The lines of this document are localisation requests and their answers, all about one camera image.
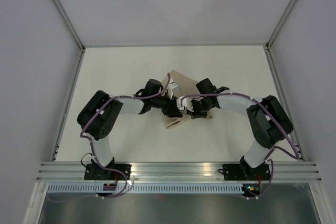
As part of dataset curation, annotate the aluminium frame post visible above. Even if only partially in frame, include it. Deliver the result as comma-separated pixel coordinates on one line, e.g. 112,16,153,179
36,0,85,53
265,0,316,49

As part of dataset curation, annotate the beige cloth napkin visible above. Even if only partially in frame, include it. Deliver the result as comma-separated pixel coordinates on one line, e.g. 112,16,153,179
161,70,199,130

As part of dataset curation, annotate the white slotted cable duct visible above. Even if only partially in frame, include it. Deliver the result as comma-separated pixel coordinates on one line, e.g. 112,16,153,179
47,183,243,194

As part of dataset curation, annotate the right aluminium frame post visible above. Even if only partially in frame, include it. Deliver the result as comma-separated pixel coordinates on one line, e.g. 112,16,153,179
265,0,316,49

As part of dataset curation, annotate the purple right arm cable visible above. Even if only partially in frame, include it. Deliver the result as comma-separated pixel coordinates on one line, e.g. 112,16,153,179
178,92,300,200

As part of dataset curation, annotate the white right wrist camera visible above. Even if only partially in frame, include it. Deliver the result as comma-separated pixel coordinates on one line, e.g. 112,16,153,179
176,96,194,112

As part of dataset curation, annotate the aluminium front rail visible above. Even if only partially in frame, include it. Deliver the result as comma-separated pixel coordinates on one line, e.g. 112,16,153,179
36,160,322,184

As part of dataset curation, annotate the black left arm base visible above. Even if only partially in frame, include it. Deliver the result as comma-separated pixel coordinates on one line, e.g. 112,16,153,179
84,163,131,181

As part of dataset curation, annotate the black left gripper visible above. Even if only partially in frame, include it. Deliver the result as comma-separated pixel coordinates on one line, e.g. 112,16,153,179
151,92,183,119

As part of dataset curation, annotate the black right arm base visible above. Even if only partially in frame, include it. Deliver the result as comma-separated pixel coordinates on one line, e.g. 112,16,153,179
218,163,271,181

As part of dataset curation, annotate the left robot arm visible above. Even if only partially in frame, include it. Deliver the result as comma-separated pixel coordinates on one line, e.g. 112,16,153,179
77,79,182,180

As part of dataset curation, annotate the left aluminium frame post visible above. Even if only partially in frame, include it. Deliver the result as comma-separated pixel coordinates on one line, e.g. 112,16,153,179
36,0,85,53

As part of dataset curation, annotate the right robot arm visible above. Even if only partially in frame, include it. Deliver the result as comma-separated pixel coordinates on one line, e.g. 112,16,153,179
187,78,293,179

